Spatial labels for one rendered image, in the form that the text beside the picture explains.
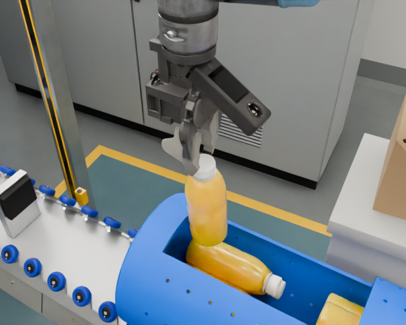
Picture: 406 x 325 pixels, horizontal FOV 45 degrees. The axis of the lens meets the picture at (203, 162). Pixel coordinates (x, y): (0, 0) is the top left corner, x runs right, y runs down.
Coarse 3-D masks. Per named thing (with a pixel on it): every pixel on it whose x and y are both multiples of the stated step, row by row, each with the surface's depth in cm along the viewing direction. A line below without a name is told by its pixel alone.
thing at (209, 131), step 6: (216, 114) 72; (210, 120) 72; (216, 120) 73; (204, 126) 72; (210, 126) 72; (216, 126) 74; (198, 132) 76; (204, 132) 74; (210, 132) 73; (216, 132) 75; (204, 138) 75; (210, 138) 74; (216, 138) 75; (204, 144) 76; (210, 144) 75; (204, 150) 76; (210, 150) 76
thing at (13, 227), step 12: (12, 180) 118; (24, 180) 119; (0, 192) 115; (12, 192) 116; (24, 192) 120; (0, 204) 116; (12, 204) 118; (24, 204) 121; (36, 204) 128; (0, 216) 120; (12, 216) 119; (24, 216) 125; (36, 216) 130; (12, 228) 123
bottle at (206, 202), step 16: (192, 192) 77; (208, 192) 76; (224, 192) 79; (192, 208) 80; (208, 208) 79; (224, 208) 82; (192, 224) 84; (208, 224) 82; (224, 224) 85; (208, 240) 86
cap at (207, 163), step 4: (200, 156) 76; (204, 156) 76; (208, 156) 76; (200, 160) 76; (204, 160) 76; (208, 160) 76; (212, 160) 76; (200, 164) 75; (204, 164) 75; (208, 164) 75; (212, 164) 75; (200, 168) 75; (204, 168) 74; (208, 168) 74; (212, 168) 75; (200, 172) 74; (204, 172) 74; (208, 172) 74; (212, 172) 75; (196, 176) 76; (200, 176) 75; (204, 176) 75; (208, 176) 75
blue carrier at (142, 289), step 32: (160, 224) 89; (128, 256) 87; (160, 256) 85; (256, 256) 105; (288, 256) 100; (128, 288) 87; (160, 288) 84; (192, 288) 82; (224, 288) 81; (288, 288) 103; (320, 288) 100; (352, 288) 96; (384, 288) 80; (128, 320) 92; (160, 320) 85; (192, 320) 82; (224, 320) 80; (256, 320) 78; (288, 320) 76; (384, 320) 74
